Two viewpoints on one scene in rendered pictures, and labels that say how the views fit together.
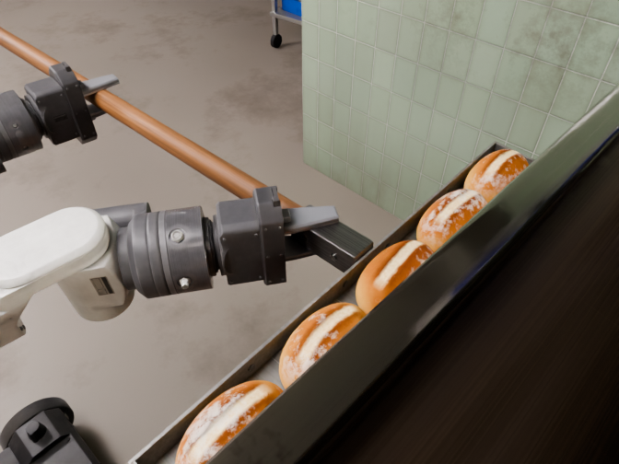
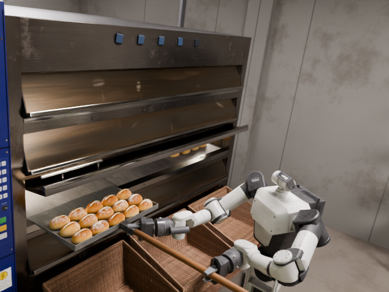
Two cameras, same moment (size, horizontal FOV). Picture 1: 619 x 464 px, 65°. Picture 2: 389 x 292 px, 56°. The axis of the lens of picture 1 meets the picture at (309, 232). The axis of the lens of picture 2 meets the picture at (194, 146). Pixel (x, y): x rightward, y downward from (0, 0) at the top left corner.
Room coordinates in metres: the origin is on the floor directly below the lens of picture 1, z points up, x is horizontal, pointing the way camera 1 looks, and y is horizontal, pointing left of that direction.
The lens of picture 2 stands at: (1.91, -0.02, 2.16)
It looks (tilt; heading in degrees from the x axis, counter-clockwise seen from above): 19 degrees down; 170
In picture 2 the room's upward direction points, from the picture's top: 7 degrees clockwise
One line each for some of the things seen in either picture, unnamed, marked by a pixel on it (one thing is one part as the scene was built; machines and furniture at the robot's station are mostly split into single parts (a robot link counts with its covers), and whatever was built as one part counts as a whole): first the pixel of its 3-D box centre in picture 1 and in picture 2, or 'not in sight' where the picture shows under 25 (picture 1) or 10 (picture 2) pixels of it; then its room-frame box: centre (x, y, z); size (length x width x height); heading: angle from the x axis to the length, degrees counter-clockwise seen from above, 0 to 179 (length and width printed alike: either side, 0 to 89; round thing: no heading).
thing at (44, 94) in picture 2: not in sight; (165, 82); (-0.28, 0.14, 1.80); 1.79 x 0.11 x 0.19; 136
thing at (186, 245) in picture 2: not in sight; (182, 252); (-0.11, 0.34, 0.72); 0.56 x 0.49 x 0.28; 134
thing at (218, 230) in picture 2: not in sight; (230, 220); (-0.54, 0.76, 0.72); 0.56 x 0.49 x 0.28; 135
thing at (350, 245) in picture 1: (330, 239); (128, 227); (0.37, -0.02, 1.19); 0.09 x 0.04 x 0.03; 47
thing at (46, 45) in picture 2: not in sight; (165, 48); (-0.30, 0.12, 2.00); 1.80 x 0.08 x 0.21; 136
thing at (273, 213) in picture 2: not in sight; (285, 217); (0.34, 0.77, 1.27); 0.34 x 0.30 x 0.36; 18
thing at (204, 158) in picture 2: not in sight; (154, 178); (-0.29, 0.12, 1.16); 1.80 x 0.06 x 0.04; 136
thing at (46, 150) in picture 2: not in sight; (161, 124); (-0.28, 0.14, 1.54); 1.79 x 0.11 x 0.19; 136
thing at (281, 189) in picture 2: not in sight; (282, 182); (0.36, 0.71, 1.47); 0.10 x 0.07 x 0.09; 18
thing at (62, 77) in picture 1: (40, 114); (223, 266); (0.63, 0.39, 1.19); 0.12 x 0.10 x 0.13; 130
